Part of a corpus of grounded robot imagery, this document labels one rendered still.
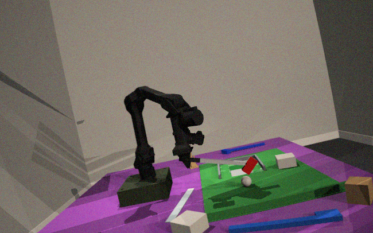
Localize grey ball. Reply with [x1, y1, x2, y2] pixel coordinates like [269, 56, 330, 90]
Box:
[241, 176, 251, 187]

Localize beige block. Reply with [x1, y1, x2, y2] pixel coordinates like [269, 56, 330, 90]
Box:
[275, 153, 297, 169]
[170, 211, 209, 233]

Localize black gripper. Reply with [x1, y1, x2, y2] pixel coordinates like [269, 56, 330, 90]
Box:
[172, 127, 193, 169]

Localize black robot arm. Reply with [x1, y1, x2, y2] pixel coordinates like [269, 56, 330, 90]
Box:
[124, 86, 204, 181]

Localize brown cube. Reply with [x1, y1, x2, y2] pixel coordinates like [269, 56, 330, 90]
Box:
[345, 176, 373, 205]

